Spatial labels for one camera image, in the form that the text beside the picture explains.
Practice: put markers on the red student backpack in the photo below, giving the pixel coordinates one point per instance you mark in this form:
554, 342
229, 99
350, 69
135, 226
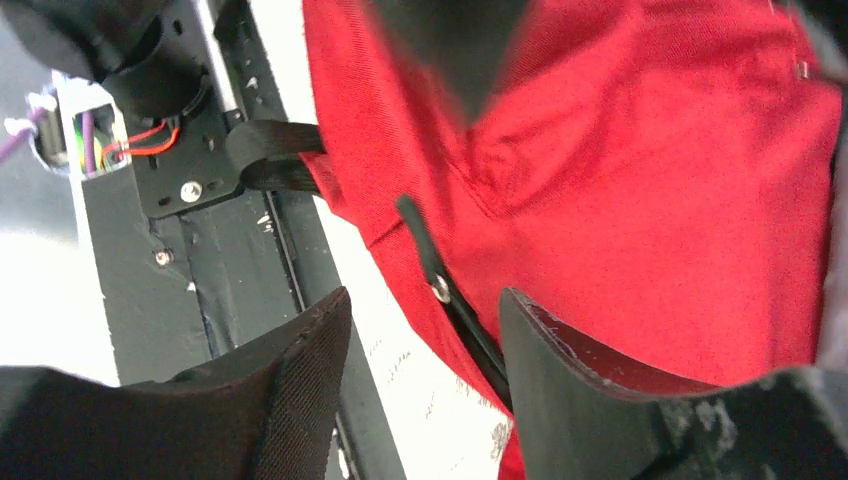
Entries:
667, 177

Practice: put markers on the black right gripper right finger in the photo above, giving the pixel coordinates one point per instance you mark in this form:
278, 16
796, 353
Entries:
584, 410

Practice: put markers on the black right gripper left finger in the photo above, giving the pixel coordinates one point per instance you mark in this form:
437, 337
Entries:
265, 410

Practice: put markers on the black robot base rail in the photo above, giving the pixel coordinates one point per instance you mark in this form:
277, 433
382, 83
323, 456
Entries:
205, 246

